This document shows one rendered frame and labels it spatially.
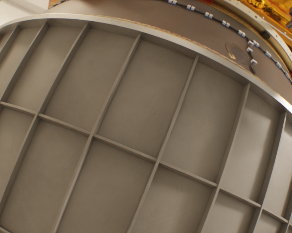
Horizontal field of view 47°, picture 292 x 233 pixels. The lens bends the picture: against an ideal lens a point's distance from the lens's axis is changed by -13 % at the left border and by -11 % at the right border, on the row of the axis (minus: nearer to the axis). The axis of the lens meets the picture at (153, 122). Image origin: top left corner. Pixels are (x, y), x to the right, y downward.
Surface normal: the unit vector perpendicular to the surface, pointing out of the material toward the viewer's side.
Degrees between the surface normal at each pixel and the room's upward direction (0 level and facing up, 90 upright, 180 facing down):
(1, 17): 90
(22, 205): 90
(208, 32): 62
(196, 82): 90
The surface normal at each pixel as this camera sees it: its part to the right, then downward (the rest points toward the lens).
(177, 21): 0.25, -0.72
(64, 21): -0.35, 0.86
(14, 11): 0.34, -0.25
